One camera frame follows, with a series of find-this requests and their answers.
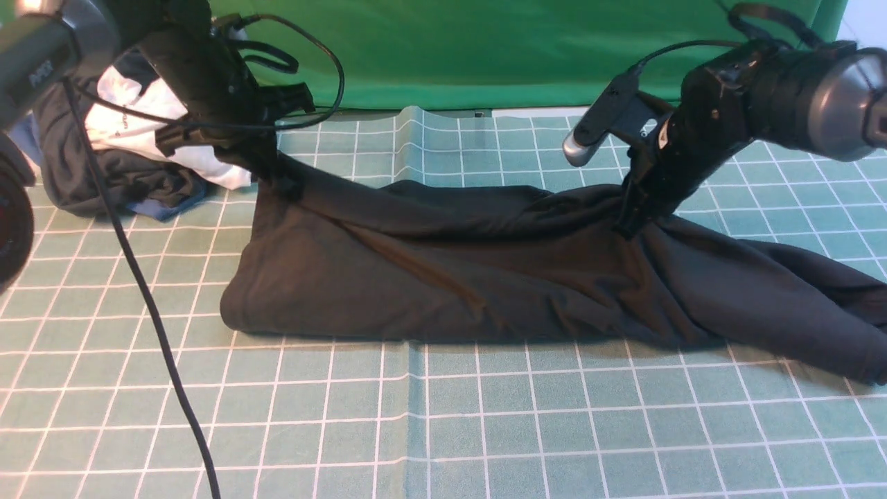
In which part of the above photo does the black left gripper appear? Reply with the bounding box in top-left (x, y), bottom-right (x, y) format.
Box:
top-left (139, 28), bottom-right (315, 202)

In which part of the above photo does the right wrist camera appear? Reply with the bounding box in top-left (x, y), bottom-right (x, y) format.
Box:
top-left (563, 67), bottom-right (676, 168)

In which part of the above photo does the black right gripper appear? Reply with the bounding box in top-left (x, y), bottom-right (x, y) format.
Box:
top-left (613, 114), bottom-right (751, 240)

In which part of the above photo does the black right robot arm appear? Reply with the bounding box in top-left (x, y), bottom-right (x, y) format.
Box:
top-left (615, 39), bottom-right (886, 239)

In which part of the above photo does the white crumpled shirt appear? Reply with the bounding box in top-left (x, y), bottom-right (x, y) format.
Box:
top-left (85, 67), bottom-right (252, 190)

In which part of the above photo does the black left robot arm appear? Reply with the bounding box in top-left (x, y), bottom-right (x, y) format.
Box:
top-left (2, 1), bottom-right (314, 197)

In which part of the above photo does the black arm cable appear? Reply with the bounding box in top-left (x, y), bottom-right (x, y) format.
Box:
top-left (624, 1), bottom-right (843, 87)
top-left (62, 12), bottom-right (346, 499)

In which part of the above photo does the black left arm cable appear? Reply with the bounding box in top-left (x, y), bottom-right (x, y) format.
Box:
top-left (62, 12), bottom-right (346, 499)

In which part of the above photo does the green backdrop cloth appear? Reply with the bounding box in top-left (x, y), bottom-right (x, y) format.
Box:
top-left (208, 0), bottom-right (850, 115)

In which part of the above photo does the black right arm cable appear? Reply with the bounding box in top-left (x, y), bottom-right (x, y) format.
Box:
top-left (624, 1), bottom-right (843, 87)

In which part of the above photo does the green checkered tablecloth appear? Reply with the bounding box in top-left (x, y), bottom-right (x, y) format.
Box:
top-left (0, 105), bottom-right (887, 499)

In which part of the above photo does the dark gray long-sleeved shirt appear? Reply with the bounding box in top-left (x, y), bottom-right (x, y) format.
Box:
top-left (220, 157), bottom-right (886, 385)

